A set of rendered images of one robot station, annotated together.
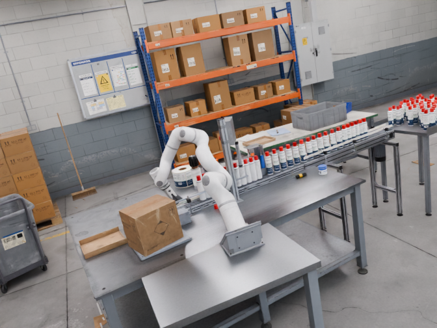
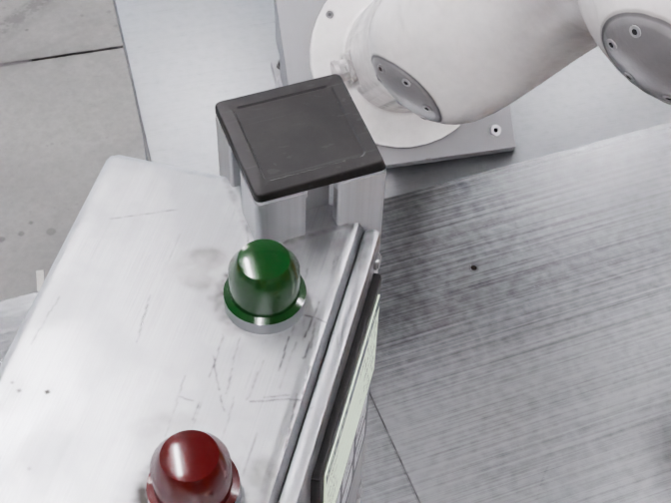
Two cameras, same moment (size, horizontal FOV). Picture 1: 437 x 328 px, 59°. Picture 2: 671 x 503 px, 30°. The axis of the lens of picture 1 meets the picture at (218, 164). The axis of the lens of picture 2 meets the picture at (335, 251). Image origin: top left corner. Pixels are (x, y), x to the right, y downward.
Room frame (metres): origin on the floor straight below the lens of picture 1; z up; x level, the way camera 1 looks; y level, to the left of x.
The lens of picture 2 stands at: (3.14, -0.05, 1.79)
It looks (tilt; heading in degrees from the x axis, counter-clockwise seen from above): 51 degrees down; 183
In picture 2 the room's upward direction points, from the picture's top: 2 degrees clockwise
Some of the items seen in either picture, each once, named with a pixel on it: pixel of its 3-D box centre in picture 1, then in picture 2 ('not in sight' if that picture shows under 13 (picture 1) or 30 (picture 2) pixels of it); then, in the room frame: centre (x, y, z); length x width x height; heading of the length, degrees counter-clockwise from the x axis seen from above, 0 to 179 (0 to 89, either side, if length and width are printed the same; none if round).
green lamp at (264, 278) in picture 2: not in sight; (264, 278); (2.90, -0.09, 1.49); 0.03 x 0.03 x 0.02
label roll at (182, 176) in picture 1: (184, 176); not in sight; (3.37, 0.33, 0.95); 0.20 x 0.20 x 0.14
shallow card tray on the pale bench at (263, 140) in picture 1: (259, 141); not in sight; (4.58, -0.54, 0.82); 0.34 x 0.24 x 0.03; 114
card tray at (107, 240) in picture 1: (103, 241); not in sight; (2.55, 0.92, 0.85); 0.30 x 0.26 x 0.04; 115
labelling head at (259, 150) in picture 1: (255, 160); not in sight; (3.23, -0.33, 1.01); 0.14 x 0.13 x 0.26; 115
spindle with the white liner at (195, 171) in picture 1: (196, 172); not in sight; (3.19, 0.21, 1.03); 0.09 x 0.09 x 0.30
